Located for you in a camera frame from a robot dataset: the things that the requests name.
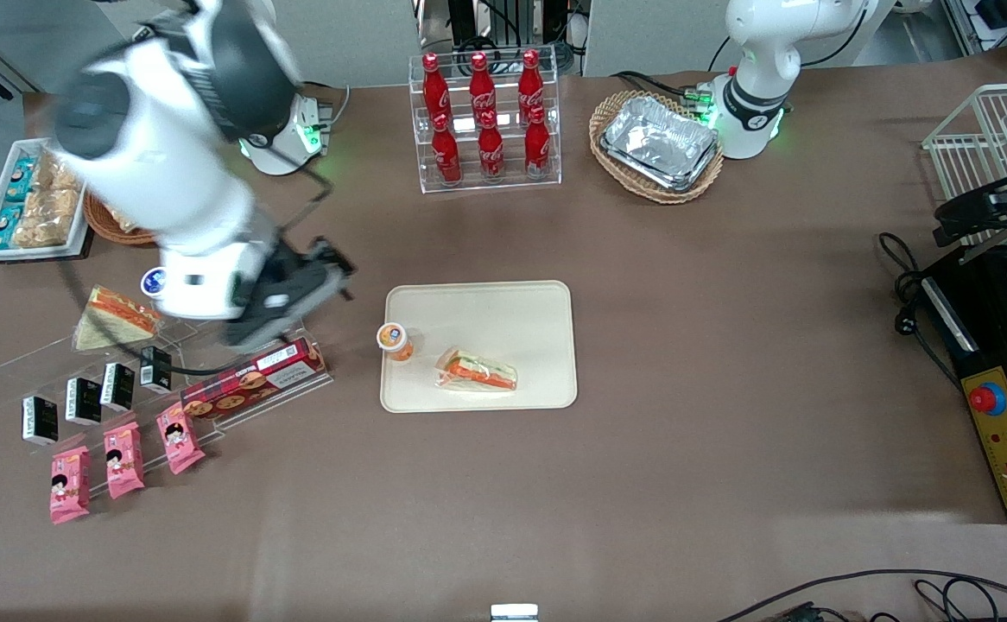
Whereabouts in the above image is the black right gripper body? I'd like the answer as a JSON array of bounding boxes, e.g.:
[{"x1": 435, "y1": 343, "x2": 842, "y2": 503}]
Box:
[{"x1": 257, "y1": 246, "x2": 332, "y2": 314}]

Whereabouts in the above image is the triangle sandwich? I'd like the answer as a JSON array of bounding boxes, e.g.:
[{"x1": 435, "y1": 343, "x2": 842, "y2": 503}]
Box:
[
  {"x1": 434, "y1": 347, "x2": 519, "y2": 394},
  {"x1": 72, "y1": 285, "x2": 164, "y2": 352}
]

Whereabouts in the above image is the cream plastic tray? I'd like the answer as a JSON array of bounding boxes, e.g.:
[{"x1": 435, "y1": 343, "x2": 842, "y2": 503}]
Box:
[{"x1": 380, "y1": 281, "x2": 579, "y2": 414}]

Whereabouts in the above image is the white rectangular snack tray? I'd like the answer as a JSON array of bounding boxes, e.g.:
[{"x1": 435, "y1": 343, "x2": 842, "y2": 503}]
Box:
[{"x1": 0, "y1": 138, "x2": 90, "y2": 261}]

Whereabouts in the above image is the grey metal lever bar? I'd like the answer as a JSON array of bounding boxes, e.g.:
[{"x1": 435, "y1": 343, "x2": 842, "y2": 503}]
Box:
[{"x1": 957, "y1": 226, "x2": 1007, "y2": 265}]

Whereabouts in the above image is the orange gum jar white lid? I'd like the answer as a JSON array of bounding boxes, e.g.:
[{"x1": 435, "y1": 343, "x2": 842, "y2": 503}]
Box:
[{"x1": 377, "y1": 322, "x2": 415, "y2": 362}]

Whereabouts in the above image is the red tartan shortbread box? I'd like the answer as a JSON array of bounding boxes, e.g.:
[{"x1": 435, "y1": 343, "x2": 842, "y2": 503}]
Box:
[{"x1": 180, "y1": 339, "x2": 329, "y2": 422}]

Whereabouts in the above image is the clear acrylic stepped gum stand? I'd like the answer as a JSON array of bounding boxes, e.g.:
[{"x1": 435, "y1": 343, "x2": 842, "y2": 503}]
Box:
[{"x1": 149, "y1": 294, "x2": 337, "y2": 433}]

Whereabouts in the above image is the black sealing machine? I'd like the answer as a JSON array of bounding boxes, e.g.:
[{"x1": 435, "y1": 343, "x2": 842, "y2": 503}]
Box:
[{"x1": 918, "y1": 246, "x2": 1007, "y2": 525}]

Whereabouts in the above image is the red cola bottle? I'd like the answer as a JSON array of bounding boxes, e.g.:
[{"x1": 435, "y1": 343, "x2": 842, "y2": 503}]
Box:
[
  {"x1": 421, "y1": 53, "x2": 452, "y2": 122},
  {"x1": 516, "y1": 49, "x2": 546, "y2": 113},
  {"x1": 468, "y1": 52, "x2": 497, "y2": 117},
  {"x1": 431, "y1": 112, "x2": 464, "y2": 186},
  {"x1": 477, "y1": 111, "x2": 507, "y2": 181},
  {"x1": 523, "y1": 105, "x2": 552, "y2": 179}
]

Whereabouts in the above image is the small black snack box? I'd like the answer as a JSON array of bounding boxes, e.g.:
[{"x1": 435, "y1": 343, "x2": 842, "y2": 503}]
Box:
[
  {"x1": 66, "y1": 378, "x2": 103, "y2": 426},
  {"x1": 139, "y1": 346, "x2": 173, "y2": 388},
  {"x1": 100, "y1": 363, "x2": 135, "y2": 412},
  {"x1": 22, "y1": 396, "x2": 60, "y2": 446}
]

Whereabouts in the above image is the pink snack packet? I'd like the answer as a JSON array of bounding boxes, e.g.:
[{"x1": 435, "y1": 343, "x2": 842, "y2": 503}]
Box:
[
  {"x1": 104, "y1": 423, "x2": 146, "y2": 499},
  {"x1": 48, "y1": 447, "x2": 92, "y2": 525},
  {"x1": 155, "y1": 402, "x2": 206, "y2": 475}
]

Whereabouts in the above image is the brown wicker snack basket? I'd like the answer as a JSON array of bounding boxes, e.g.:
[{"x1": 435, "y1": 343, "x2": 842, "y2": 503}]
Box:
[{"x1": 85, "y1": 192, "x2": 159, "y2": 248}]

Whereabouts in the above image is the clear acrylic bottle rack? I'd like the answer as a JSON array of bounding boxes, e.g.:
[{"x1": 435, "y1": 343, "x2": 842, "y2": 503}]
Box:
[{"x1": 408, "y1": 65, "x2": 563, "y2": 195}]

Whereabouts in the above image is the clear bag of rice crackers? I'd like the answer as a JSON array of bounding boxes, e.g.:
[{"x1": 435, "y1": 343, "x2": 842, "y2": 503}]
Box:
[
  {"x1": 14, "y1": 190, "x2": 74, "y2": 250},
  {"x1": 33, "y1": 151, "x2": 83, "y2": 196}
]

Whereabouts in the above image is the wicker basket for foil containers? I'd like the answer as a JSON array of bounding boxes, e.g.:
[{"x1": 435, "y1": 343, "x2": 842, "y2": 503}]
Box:
[{"x1": 588, "y1": 90, "x2": 725, "y2": 206}]

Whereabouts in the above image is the dark equipment rack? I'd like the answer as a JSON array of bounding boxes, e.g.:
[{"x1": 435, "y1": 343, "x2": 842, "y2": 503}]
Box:
[{"x1": 413, "y1": 0, "x2": 595, "y2": 79}]

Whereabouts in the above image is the clear acrylic stepped snack stand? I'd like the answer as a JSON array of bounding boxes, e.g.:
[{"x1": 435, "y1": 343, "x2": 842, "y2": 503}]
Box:
[{"x1": 0, "y1": 298, "x2": 215, "y2": 502}]

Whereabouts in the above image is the stack of foil containers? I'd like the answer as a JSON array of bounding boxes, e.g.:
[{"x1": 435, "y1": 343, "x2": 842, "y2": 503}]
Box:
[{"x1": 600, "y1": 95, "x2": 720, "y2": 193}]

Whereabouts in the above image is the silver metal handle bar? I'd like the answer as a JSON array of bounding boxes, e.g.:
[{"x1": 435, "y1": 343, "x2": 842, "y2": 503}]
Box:
[{"x1": 922, "y1": 275, "x2": 980, "y2": 356}]

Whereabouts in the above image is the black power cable with plug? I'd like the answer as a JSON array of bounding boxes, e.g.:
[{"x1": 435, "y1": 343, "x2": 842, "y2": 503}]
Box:
[{"x1": 877, "y1": 232, "x2": 967, "y2": 386}]

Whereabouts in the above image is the metal frame equipment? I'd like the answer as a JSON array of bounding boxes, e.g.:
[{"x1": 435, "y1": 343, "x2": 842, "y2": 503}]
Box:
[{"x1": 940, "y1": 0, "x2": 1007, "y2": 60}]

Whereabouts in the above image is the red knob with blue ring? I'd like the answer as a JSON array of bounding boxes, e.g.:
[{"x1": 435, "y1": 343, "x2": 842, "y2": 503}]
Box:
[{"x1": 967, "y1": 384, "x2": 1007, "y2": 416}]

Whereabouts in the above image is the long black floor cable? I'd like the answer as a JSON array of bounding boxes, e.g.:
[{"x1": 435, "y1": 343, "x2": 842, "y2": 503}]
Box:
[{"x1": 718, "y1": 567, "x2": 1007, "y2": 622}]

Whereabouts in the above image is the looped black floor cable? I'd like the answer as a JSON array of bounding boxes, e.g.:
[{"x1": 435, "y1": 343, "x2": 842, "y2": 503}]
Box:
[{"x1": 912, "y1": 577, "x2": 1001, "y2": 622}]

